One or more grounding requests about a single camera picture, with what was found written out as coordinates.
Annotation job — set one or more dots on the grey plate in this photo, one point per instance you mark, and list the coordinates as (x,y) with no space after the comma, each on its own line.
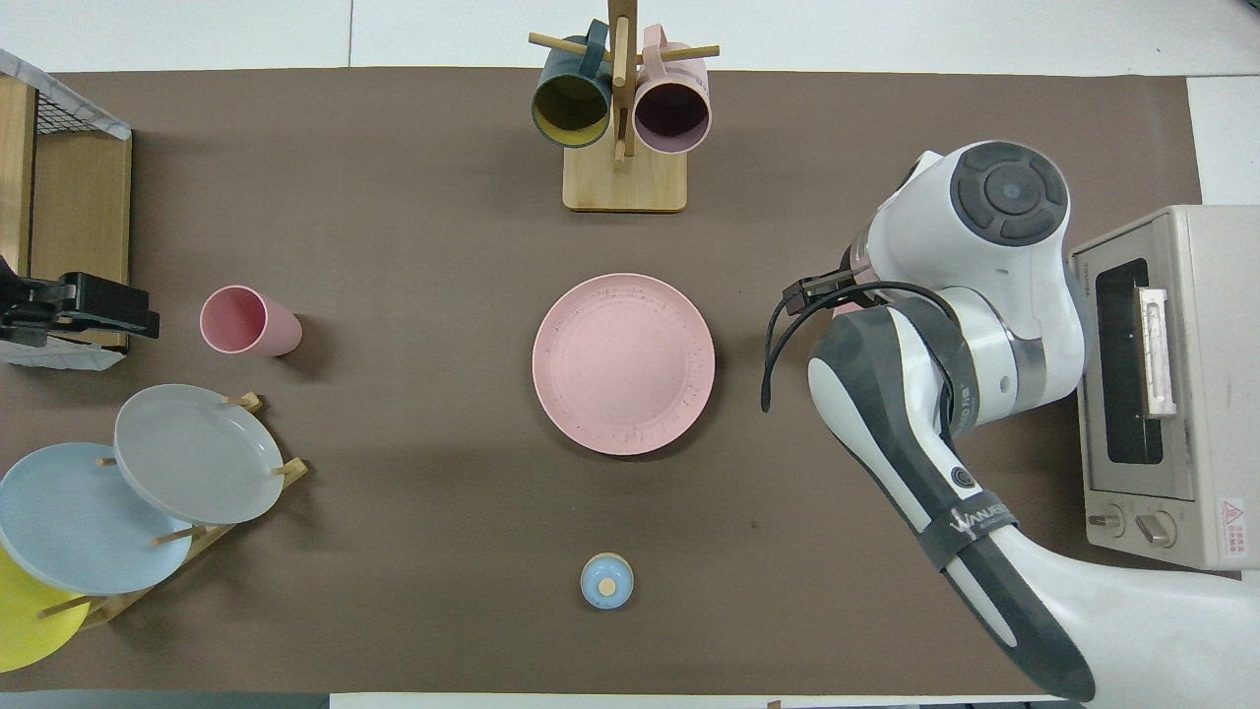
(197,453)

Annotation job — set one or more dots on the beige toaster oven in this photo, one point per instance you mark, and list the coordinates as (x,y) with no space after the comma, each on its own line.
(1206,394)

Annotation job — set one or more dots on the yellow plate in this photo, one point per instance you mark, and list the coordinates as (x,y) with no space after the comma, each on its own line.
(25,625)

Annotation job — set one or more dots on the dark teal mug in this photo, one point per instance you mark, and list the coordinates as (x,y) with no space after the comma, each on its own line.
(571,103)

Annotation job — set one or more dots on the wooden plate rack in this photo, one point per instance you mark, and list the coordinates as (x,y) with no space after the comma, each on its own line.
(291,473)

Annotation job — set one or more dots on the wooden mug tree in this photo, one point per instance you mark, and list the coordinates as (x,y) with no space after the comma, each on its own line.
(624,182)

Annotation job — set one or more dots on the pink mug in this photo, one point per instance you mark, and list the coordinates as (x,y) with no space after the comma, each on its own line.
(672,113)

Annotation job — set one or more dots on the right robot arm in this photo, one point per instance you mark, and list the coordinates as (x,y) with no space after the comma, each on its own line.
(994,286)

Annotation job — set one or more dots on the pink plate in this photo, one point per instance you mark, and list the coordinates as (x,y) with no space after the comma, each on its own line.
(623,364)

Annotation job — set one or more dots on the light blue plate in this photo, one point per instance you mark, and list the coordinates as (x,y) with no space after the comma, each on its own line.
(79,522)

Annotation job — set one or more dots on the black stand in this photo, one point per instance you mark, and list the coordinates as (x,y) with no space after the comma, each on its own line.
(103,305)

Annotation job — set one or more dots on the pink cup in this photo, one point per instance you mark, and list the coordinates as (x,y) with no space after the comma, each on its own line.
(236,320)

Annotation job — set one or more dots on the small blue jar cork lid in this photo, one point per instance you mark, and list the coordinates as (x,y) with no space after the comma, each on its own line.
(606,582)

